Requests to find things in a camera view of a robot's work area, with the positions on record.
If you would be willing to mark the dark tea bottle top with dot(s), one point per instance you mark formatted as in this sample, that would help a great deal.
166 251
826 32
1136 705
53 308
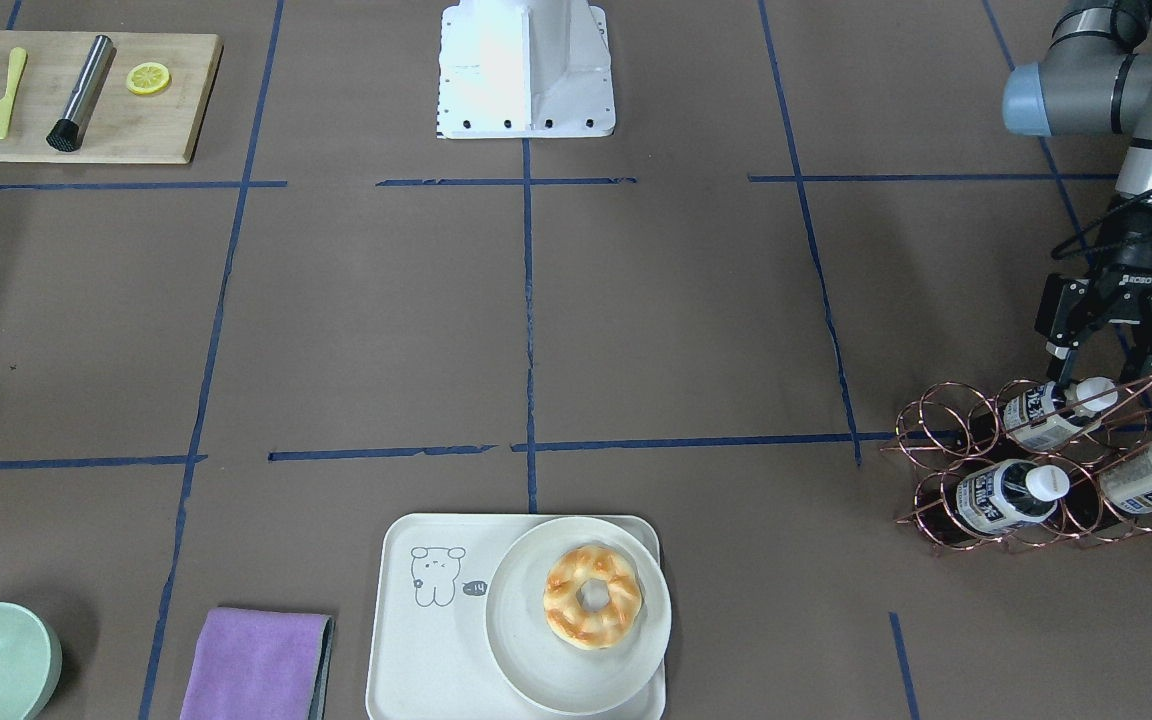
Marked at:
1039 418

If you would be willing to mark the yellow plastic knife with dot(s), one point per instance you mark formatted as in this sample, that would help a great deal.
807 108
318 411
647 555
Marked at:
17 60

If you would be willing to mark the cream rectangular tray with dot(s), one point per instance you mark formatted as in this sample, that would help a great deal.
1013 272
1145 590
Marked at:
429 656

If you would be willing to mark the cream round plate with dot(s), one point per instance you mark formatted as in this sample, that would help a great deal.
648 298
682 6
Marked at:
549 673

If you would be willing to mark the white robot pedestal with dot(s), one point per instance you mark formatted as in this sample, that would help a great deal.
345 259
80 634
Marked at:
524 69

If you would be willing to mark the purple folded cloth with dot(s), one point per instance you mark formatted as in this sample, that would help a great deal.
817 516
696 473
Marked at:
254 664

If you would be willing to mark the glazed ring donut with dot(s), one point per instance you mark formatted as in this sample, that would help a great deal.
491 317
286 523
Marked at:
591 598

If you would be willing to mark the lemon slice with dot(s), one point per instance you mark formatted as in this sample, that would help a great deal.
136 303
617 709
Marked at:
148 78

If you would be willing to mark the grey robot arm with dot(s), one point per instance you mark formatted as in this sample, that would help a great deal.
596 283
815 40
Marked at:
1093 81

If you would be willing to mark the copper wire bottle rack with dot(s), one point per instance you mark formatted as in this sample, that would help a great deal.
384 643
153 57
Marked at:
926 432

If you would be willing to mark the steel muddler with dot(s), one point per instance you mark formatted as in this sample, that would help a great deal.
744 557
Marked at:
68 132

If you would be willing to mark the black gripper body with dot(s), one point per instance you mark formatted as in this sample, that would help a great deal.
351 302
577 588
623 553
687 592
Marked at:
1139 284

